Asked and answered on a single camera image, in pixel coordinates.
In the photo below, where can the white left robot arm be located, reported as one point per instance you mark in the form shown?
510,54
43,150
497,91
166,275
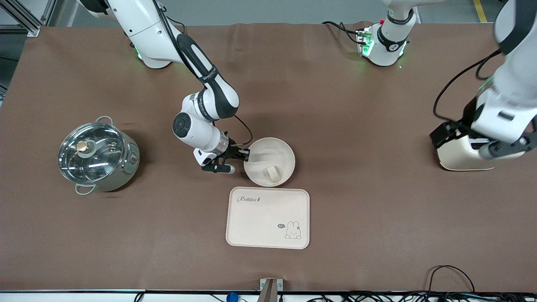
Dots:
509,84

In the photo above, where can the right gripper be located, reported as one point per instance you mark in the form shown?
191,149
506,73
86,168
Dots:
232,152

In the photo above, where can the brown table cover mat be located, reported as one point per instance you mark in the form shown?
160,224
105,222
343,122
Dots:
356,147

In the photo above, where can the white two-slot toaster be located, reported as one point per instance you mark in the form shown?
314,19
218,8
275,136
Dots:
455,157

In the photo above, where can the small white steamed bun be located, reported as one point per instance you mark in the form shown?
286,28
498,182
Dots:
272,173

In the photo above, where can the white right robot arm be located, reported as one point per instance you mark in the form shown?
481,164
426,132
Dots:
142,25

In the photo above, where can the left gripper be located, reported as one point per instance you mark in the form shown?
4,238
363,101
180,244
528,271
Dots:
454,129

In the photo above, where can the cream rabbit print tray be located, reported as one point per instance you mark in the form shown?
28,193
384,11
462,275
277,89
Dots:
260,222

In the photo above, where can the glass pot lid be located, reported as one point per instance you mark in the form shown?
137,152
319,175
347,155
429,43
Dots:
90,153

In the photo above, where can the steel cooking pot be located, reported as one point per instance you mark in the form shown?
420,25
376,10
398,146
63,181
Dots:
121,172

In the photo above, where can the cream white bowl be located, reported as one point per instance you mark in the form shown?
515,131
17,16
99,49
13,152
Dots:
272,153

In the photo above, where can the blue round knob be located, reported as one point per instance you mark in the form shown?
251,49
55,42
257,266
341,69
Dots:
232,298

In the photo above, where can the metal table edge bracket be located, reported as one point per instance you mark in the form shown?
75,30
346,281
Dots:
271,290

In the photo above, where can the aluminium frame post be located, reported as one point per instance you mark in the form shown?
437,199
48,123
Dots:
21,16

